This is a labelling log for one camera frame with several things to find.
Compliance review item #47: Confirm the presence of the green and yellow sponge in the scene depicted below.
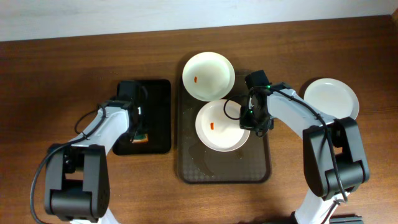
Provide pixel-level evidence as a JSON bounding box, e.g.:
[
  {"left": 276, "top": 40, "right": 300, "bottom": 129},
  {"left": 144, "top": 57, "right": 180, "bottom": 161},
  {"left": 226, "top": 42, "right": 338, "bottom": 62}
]
[{"left": 131, "top": 134, "right": 149, "bottom": 144}]

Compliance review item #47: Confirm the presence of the white plate with red stain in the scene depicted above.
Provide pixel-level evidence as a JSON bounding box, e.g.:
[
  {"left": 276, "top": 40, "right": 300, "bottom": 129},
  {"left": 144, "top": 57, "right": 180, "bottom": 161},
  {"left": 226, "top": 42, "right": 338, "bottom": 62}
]
[{"left": 195, "top": 99, "right": 250, "bottom": 152}]

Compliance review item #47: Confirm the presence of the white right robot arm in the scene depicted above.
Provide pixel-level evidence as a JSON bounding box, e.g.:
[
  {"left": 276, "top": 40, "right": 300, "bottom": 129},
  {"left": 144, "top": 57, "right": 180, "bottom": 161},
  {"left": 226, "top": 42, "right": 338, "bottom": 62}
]
[{"left": 240, "top": 83, "right": 370, "bottom": 223}]

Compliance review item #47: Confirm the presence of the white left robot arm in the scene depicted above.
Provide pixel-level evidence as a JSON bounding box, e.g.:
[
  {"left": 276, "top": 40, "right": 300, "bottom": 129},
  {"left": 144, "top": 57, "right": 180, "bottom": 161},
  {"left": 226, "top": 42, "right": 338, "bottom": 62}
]
[{"left": 44, "top": 100, "right": 141, "bottom": 223}]

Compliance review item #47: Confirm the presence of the small black tray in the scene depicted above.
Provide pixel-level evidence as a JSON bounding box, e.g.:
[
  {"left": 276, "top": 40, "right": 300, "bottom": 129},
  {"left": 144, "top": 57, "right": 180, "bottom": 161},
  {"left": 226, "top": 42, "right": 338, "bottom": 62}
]
[{"left": 113, "top": 79, "right": 172, "bottom": 156}]

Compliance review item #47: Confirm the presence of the white plate at tray top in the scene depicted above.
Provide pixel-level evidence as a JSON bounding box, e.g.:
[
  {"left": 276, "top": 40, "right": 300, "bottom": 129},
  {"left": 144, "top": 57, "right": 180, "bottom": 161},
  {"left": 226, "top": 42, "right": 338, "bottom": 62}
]
[{"left": 182, "top": 52, "right": 236, "bottom": 101}]

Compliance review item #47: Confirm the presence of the brown checkered serving tray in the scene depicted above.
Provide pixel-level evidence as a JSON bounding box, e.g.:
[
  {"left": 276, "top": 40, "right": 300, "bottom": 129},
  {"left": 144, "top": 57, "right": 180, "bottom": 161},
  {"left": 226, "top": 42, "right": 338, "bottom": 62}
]
[{"left": 177, "top": 70, "right": 271, "bottom": 184}]

